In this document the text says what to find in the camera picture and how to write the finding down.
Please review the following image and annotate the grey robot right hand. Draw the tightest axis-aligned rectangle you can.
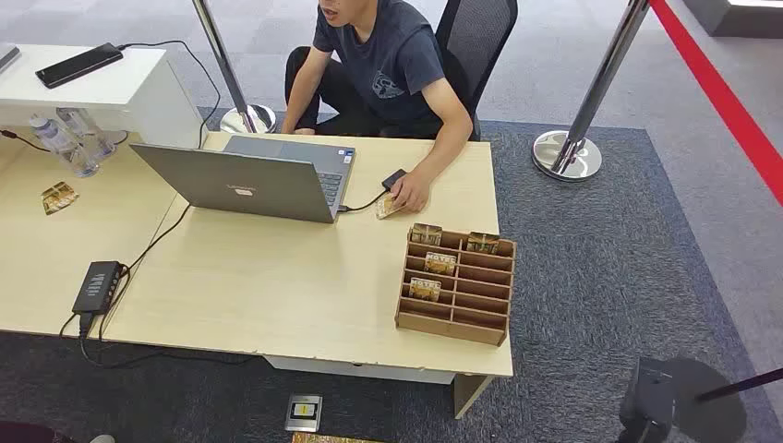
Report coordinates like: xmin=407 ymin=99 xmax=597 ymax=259
xmin=616 ymin=356 xmax=676 ymax=443

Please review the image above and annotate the black hub box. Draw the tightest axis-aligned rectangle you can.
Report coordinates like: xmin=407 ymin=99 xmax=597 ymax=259
xmin=71 ymin=260 xmax=124 ymax=317

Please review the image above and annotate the dark red object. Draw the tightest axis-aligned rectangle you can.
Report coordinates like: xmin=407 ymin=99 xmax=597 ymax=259
xmin=0 ymin=420 xmax=80 ymax=443

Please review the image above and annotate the wooden desk leg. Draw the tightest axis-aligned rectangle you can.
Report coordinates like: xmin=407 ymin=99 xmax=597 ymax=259
xmin=452 ymin=374 xmax=496 ymax=421

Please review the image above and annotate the dark grey carpet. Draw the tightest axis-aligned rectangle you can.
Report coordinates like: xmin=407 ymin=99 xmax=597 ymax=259
xmin=0 ymin=106 xmax=783 ymax=443

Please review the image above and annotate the black mesh office chair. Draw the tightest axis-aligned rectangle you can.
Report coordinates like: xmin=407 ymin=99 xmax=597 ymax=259
xmin=434 ymin=0 xmax=519 ymax=142

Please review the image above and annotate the thin black cable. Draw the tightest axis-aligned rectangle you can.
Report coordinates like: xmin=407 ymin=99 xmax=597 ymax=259
xmin=0 ymin=128 xmax=52 ymax=153

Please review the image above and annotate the gold patterned sheet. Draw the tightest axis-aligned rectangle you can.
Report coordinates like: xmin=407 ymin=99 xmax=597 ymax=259
xmin=291 ymin=431 xmax=392 ymax=443

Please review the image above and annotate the clear plastic water bottle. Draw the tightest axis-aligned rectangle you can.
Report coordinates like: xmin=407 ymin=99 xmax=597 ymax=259
xmin=29 ymin=114 xmax=99 ymax=179
xmin=55 ymin=107 xmax=117 ymax=162

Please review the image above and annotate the black hub power cable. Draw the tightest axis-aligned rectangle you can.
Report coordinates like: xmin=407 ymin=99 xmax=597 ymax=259
xmin=59 ymin=311 xmax=261 ymax=370

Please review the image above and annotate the black phone charging cable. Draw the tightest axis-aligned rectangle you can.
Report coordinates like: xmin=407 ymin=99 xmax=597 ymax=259
xmin=115 ymin=40 xmax=223 ymax=150

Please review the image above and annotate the grey laptop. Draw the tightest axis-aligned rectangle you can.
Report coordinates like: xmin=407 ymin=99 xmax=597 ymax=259
xmin=129 ymin=135 xmax=357 ymax=224

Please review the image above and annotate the black laptop cable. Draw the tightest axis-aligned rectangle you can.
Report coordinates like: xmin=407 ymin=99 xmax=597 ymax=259
xmin=119 ymin=203 xmax=192 ymax=276

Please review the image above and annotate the black stanchion pole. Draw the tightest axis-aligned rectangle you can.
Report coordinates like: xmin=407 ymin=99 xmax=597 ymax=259
xmin=695 ymin=366 xmax=783 ymax=403

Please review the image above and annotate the person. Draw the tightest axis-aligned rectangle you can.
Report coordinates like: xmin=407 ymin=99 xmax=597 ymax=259
xmin=280 ymin=0 xmax=474 ymax=214

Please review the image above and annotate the red barrier belt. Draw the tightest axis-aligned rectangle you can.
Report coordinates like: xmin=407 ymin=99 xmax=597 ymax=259
xmin=648 ymin=0 xmax=783 ymax=206

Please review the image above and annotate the white side cabinet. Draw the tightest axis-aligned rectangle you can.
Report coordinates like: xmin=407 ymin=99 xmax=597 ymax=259
xmin=0 ymin=43 xmax=203 ymax=150

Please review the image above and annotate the white desk frame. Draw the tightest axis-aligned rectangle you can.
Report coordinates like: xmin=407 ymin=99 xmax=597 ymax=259
xmin=264 ymin=355 xmax=457 ymax=387

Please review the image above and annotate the black smartphone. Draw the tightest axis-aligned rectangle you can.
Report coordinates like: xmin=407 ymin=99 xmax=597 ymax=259
xmin=34 ymin=42 xmax=124 ymax=90

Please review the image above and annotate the wooden card holder rack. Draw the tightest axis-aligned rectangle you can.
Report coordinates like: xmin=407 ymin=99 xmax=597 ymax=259
xmin=394 ymin=224 xmax=518 ymax=348

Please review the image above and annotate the chrome stanchion post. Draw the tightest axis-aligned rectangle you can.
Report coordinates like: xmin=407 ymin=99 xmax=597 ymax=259
xmin=530 ymin=0 xmax=651 ymax=183
xmin=191 ymin=0 xmax=278 ymax=135

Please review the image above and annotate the black round stanchion base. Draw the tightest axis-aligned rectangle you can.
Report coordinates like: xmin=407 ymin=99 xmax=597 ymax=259
xmin=663 ymin=356 xmax=749 ymax=443

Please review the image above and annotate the gold hotel key card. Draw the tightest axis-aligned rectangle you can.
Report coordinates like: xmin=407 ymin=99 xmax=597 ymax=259
xmin=375 ymin=192 xmax=405 ymax=220
xmin=41 ymin=181 xmax=80 ymax=216
xmin=408 ymin=277 xmax=442 ymax=304
xmin=423 ymin=251 xmax=458 ymax=276
xmin=466 ymin=232 xmax=501 ymax=256
xmin=410 ymin=222 xmax=443 ymax=247

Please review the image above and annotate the black dongle cable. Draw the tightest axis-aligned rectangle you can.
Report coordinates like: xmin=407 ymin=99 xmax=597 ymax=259
xmin=337 ymin=189 xmax=390 ymax=214

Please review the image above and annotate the dark display plinth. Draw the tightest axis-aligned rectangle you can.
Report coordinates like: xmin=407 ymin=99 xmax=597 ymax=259
xmin=681 ymin=0 xmax=783 ymax=39

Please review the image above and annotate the person's left hand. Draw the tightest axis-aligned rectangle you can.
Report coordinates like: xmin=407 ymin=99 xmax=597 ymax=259
xmin=391 ymin=171 xmax=432 ymax=214

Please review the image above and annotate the metal floor socket box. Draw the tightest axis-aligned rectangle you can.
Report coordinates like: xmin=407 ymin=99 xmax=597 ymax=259
xmin=283 ymin=393 xmax=324 ymax=434

